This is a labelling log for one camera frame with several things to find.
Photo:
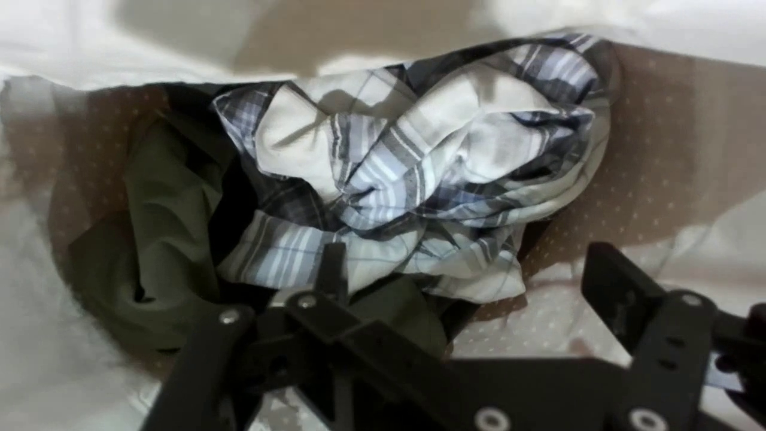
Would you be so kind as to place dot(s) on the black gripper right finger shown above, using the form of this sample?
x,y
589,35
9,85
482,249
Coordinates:
x,y
671,351

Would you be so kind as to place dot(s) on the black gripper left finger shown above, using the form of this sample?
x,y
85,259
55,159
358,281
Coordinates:
x,y
203,368

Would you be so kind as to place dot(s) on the plaid blue white shirt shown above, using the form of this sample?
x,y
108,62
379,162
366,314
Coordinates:
x,y
445,145

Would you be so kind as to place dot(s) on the dark green garment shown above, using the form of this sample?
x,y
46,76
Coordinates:
x,y
169,199

